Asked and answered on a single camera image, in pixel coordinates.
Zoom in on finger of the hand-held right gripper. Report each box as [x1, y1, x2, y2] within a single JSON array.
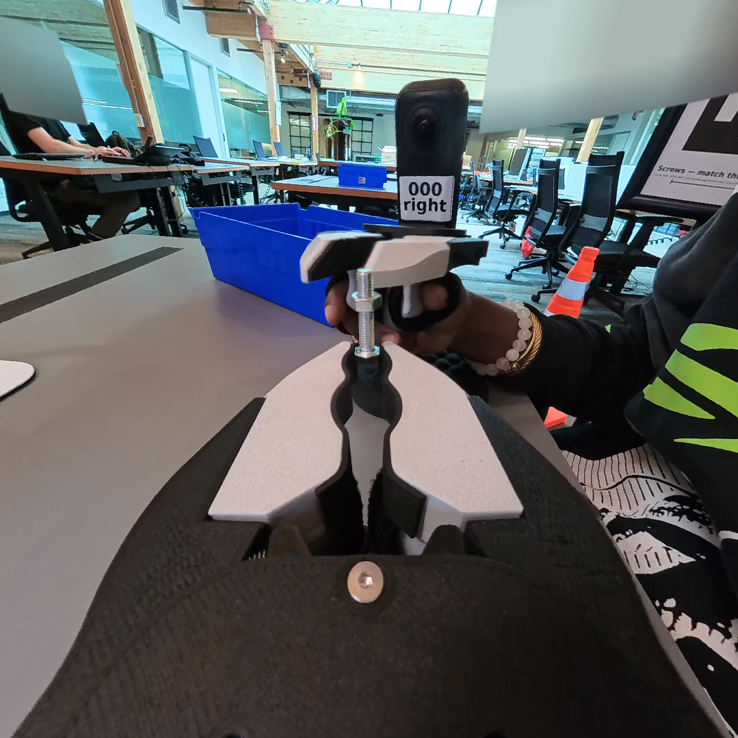
[[360, 237, 490, 289], [300, 231, 387, 284]]

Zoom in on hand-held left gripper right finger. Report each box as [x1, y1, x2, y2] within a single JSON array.
[[384, 343, 525, 543]]

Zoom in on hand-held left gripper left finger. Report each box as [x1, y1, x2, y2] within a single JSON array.
[[209, 343, 352, 525]]

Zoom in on thin steel bolt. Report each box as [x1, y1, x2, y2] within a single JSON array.
[[353, 268, 381, 361]]

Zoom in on blue plastic bin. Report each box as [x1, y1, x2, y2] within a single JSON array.
[[191, 204, 399, 326], [338, 163, 388, 189]]

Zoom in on person's right forearm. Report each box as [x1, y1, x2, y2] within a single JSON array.
[[525, 289, 693, 427]]

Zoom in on person's right hand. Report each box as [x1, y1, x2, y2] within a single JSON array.
[[323, 277, 508, 361]]

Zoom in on brown office desk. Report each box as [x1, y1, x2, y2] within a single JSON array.
[[271, 173, 399, 214]]

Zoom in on black wrist rest pad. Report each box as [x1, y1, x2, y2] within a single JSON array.
[[425, 350, 508, 404]]

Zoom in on green potted plant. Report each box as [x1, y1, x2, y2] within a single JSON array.
[[323, 95, 352, 139]]

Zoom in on orange traffic cone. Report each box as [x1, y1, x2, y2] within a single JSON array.
[[545, 246, 600, 318]]

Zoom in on black office chair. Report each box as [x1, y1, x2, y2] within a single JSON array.
[[508, 153, 629, 289]]

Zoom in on black and white printed trousers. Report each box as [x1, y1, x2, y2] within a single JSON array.
[[565, 444, 738, 716]]

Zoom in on long office desk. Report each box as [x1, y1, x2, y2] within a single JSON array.
[[0, 156, 249, 249]]

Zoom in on black hoodie with green print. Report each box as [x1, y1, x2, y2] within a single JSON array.
[[623, 225, 738, 531]]

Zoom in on black framed instruction sign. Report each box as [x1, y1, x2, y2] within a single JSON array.
[[629, 93, 738, 226]]

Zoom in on sign board on white stand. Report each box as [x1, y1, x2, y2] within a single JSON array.
[[0, 360, 35, 401]]

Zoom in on beaded bracelet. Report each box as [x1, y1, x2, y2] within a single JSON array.
[[471, 303, 543, 377]]

